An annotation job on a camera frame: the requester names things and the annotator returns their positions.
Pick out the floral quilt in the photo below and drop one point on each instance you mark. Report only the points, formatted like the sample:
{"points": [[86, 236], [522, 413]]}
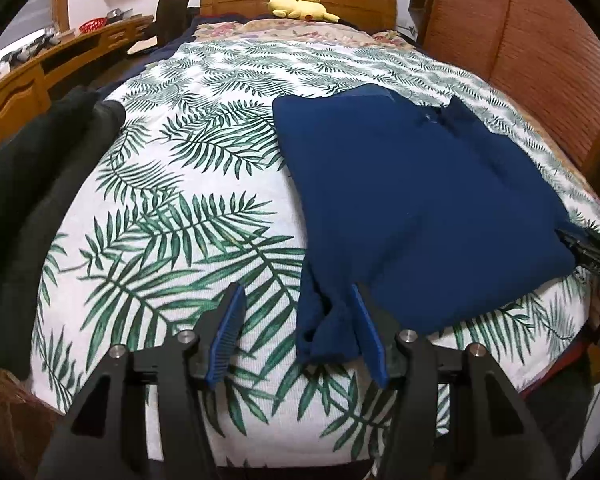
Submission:
{"points": [[300, 32]]}

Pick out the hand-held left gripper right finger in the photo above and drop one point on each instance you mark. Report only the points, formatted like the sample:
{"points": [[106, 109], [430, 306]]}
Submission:
{"points": [[370, 340]]}

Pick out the window blind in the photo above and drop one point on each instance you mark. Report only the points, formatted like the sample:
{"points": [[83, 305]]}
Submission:
{"points": [[35, 17]]}

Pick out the red bowl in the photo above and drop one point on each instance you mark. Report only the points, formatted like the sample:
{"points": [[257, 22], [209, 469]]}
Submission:
{"points": [[92, 25]]}

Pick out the blue jacket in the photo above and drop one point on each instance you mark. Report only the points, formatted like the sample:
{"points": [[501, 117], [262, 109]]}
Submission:
{"points": [[405, 185]]}

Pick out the black clothing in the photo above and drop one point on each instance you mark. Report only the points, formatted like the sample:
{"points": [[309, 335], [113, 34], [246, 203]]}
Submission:
{"points": [[20, 185]]}

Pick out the row of desk clutter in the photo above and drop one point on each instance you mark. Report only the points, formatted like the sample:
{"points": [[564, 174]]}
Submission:
{"points": [[30, 50]]}

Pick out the navy bed sheet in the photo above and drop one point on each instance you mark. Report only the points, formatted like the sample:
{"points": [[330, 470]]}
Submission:
{"points": [[165, 55]]}

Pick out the wooden cabinet desk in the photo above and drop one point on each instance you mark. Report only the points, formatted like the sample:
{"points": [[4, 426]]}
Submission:
{"points": [[15, 100]]}

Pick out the yellow plush toy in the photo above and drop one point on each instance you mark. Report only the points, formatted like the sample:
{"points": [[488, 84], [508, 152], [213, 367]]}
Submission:
{"points": [[295, 6]]}

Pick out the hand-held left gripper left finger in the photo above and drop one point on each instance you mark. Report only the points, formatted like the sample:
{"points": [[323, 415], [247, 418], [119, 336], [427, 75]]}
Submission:
{"points": [[227, 330]]}

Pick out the leaf print blanket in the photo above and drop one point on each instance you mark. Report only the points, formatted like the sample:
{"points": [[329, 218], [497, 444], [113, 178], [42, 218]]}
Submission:
{"points": [[180, 210]]}

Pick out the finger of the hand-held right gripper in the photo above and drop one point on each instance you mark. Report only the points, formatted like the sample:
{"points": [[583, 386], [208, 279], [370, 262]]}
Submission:
{"points": [[577, 246]]}

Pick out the wooden louvered wardrobe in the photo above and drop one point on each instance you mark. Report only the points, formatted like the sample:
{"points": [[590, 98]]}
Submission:
{"points": [[530, 35]]}

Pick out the black chair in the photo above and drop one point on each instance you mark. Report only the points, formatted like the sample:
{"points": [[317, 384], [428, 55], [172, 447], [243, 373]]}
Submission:
{"points": [[172, 15]]}

